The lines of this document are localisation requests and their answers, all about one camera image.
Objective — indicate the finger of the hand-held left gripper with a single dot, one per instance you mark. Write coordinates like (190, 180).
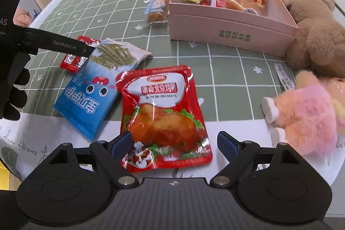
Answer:
(86, 49)

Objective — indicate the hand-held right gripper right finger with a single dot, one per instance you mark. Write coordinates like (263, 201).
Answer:
(227, 142)

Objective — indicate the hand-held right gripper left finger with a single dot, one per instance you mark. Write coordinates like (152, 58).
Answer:
(121, 143)

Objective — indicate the red sausage packet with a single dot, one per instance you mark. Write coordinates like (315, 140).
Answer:
(71, 63)

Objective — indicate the blue seaweed snack packet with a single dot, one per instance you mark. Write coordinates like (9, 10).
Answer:
(89, 95)

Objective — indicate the red chicken snack packet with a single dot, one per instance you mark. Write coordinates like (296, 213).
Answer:
(161, 116)

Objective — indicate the blue white pastry packet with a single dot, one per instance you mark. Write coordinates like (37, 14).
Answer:
(159, 1)

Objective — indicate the pink cardboard box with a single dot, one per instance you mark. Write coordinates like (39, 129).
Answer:
(229, 28)

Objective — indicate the clear bread packet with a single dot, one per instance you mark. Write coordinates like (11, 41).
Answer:
(240, 2)

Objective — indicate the person's left hand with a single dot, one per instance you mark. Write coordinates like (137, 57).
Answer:
(12, 84)

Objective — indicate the white label tag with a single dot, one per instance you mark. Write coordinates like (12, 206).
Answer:
(284, 76)

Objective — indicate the pink plush toy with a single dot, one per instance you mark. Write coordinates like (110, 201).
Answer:
(310, 111)

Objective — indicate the brown teddy bear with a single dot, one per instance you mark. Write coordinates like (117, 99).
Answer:
(320, 38)

